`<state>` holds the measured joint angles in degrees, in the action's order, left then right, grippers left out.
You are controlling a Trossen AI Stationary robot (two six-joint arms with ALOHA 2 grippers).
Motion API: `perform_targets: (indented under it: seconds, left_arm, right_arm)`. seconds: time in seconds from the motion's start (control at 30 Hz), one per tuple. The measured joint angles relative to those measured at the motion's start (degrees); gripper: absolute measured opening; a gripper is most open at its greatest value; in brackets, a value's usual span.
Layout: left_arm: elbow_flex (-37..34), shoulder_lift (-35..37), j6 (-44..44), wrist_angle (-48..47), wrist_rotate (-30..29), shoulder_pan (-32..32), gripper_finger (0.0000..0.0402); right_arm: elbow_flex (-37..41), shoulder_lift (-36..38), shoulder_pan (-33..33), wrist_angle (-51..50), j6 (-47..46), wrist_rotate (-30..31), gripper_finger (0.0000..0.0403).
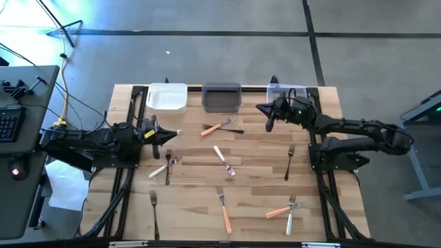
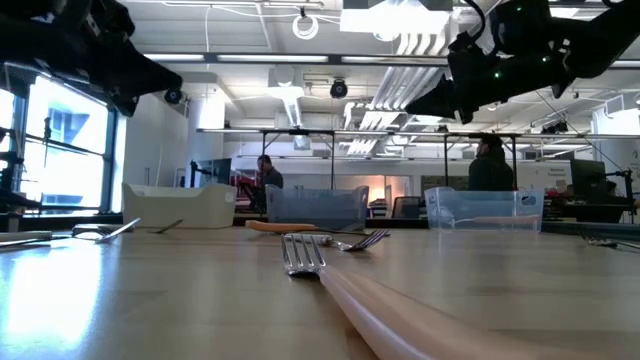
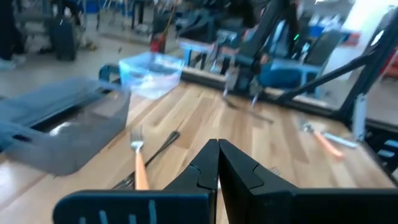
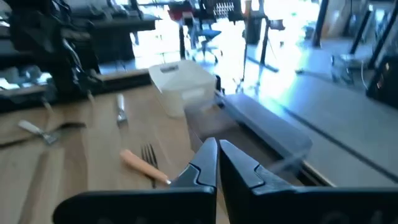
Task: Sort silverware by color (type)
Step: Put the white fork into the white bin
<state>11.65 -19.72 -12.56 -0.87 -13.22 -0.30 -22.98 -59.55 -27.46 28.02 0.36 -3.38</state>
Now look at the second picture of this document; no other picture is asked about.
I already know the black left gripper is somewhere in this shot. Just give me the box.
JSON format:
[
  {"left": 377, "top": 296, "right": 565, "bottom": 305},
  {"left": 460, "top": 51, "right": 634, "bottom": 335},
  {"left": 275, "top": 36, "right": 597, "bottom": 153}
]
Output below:
[{"left": 49, "top": 0, "right": 184, "bottom": 119}]

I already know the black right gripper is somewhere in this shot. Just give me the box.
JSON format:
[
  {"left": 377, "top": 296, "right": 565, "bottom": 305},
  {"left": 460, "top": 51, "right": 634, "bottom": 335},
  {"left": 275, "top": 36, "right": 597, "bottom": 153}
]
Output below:
[{"left": 405, "top": 33, "right": 504, "bottom": 125}]

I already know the white handled fork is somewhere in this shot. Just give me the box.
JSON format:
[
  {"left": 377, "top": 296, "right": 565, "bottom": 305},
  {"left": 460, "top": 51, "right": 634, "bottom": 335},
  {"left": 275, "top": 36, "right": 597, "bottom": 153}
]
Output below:
[
  {"left": 0, "top": 217, "right": 142, "bottom": 250},
  {"left": 287, "top": 228, "right": 391, "bottom": 252}
]

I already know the grey translucent plastic bin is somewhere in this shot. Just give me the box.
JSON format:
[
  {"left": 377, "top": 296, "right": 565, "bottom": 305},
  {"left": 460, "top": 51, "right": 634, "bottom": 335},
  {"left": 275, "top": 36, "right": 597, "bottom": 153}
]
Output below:
[{"left": 264, "top": 183, "right": 370, "bottom": 231}]

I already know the fork with beige handle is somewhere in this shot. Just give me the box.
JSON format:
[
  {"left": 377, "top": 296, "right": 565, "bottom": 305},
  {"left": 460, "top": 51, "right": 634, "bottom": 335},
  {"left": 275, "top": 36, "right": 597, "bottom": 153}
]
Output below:
[{"left": 279, "top": 233, "right": 616, "bottom": 360}]

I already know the person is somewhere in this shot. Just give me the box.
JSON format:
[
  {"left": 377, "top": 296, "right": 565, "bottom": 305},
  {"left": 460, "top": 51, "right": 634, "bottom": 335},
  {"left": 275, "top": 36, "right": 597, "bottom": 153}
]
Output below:
[
  {"left": 467, "top": 133, "right": 516, "bottom": 192},
  {"left": 255, "top": 153, "right": 285, "bottom": 214}
]

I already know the clear plastic bin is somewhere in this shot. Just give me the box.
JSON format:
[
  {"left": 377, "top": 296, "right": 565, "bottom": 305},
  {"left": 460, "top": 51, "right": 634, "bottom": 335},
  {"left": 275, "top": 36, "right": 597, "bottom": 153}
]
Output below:
[{"left": 424, "top": 186, "right": 546, "bottom": 232}]

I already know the dark office chair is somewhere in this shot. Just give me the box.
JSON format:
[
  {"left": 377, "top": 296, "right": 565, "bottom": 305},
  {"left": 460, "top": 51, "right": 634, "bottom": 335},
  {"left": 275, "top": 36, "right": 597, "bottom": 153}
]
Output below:
[{"left": 391, "top": 195, "right": 422, "bottom": 220}]

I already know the large bright window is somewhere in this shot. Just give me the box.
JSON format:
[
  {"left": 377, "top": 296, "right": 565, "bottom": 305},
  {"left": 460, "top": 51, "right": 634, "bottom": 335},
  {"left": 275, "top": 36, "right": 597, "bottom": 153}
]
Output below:
[{"left": 0, "top": 74, "right": 119, "bottom": 215}]

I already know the black computer monitor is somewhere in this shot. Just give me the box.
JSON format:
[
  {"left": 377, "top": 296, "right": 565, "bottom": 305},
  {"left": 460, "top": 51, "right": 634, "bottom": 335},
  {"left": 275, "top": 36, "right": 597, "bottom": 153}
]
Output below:
[
  {"left": 196, "top": 157, "right": 234, "bottom": 189},
  {"left": 569, "top": 158, "right": 608, "bottom": 200}
]

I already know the long ceiling light strip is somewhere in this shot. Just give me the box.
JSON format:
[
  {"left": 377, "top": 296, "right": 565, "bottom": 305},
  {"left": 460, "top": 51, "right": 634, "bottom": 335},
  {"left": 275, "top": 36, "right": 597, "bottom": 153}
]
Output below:
[{"left": 143, "top": 52, "right": 451, "bottom": 65}]

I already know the white plastic bin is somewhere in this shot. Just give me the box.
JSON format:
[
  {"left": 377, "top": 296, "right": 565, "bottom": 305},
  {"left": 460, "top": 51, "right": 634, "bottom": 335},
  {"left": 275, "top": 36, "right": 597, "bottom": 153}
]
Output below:
[{"left": 122, "top": 182, "right": 239, "bottom": 230}]

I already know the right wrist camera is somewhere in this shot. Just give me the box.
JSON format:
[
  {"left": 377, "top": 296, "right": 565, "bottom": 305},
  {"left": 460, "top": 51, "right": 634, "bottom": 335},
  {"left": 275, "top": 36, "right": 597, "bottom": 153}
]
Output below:
[{"left": 492, "top": 0, "right": 554, "bottom": 56}]

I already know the black table rail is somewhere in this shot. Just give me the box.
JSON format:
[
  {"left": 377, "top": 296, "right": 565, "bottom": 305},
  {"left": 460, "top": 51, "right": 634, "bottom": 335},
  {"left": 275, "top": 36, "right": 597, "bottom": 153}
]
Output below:
[{"left": 233, "top": 214, "right": 429, "bottom": 230}]

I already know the white coiled ceiling cable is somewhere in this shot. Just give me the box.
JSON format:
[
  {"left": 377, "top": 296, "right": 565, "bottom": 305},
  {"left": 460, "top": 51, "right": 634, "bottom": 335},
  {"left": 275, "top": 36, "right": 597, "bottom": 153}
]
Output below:
[{"left": 291, "top": 7, "right": 320, "bottom": 41}]

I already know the black aluminium frame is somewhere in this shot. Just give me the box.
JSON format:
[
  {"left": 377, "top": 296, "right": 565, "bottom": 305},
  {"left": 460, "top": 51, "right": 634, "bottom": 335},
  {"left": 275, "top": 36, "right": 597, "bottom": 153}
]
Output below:
[
  {"left": 542, "top": 221, "right": 640, "bottom": 237},
  {"left": 0, "top": 213, "right": 125, "bottom": 234}
]

